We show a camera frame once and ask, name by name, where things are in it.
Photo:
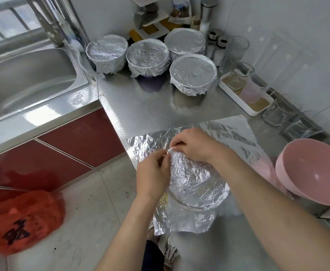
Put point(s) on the metal window railing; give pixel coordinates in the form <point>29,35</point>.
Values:
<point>10,17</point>

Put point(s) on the foil-wrapped bowl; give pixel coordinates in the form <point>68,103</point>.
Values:
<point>185,41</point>

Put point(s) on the person's right hand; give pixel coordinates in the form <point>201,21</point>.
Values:
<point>199,145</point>

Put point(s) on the white shaker with black lid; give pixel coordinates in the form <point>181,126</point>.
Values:
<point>219,53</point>
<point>211,46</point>

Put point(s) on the colourful snack packet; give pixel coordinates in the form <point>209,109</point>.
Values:
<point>181,7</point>

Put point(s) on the steel faucet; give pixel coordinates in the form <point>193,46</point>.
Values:
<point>49,22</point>

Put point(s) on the pink translucent cup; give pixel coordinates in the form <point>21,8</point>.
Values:
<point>252,91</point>

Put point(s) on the white rectangular tray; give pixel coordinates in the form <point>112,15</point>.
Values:
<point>231,94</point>

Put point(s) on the tall white steel-capped bottle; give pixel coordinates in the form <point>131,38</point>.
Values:
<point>208,11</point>

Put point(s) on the person's right forearm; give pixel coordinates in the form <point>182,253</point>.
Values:
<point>278,211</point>

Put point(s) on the foil-covered bowl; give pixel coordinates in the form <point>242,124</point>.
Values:
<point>193,73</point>
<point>196,189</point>
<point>107,52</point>
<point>148,56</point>

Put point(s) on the person's dark trousers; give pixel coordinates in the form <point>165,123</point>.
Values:
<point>152,256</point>

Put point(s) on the stainless steel sink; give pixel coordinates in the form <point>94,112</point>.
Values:
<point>29,79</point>

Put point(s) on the white corner shelf rack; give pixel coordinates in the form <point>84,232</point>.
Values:
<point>148,13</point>

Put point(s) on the person's right white shoe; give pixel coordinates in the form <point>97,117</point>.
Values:
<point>170,248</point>

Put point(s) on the stack of aluminium foil sheets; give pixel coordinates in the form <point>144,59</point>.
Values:
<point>241,135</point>

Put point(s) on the red kitchen cabinet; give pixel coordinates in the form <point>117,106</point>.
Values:
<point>83,138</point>

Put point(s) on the white dish brush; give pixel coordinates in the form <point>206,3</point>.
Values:
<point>76,45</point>

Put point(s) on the red plastic bag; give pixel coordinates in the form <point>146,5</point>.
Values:
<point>24,223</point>

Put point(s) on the small white tan-capped bottle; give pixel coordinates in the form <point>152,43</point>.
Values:
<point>195,23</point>

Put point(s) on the person's left hand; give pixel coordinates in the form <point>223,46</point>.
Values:
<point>153,177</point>

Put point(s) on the person's left forearm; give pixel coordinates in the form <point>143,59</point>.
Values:
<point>128,240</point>

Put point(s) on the pink bowl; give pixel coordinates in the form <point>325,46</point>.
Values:
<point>314,171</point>

